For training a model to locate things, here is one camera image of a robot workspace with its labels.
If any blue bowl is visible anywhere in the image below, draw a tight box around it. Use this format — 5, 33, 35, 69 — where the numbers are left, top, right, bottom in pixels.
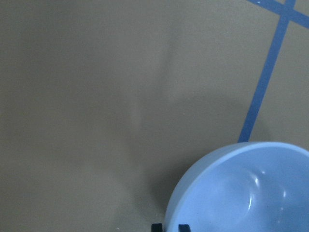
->
164, 142, 309, 232

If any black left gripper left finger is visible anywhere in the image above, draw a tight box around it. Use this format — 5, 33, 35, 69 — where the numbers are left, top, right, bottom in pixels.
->
151, 223, 163, 232

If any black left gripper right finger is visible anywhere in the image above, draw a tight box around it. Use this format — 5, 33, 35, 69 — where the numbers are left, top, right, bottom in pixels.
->
178, 224, 191, 232

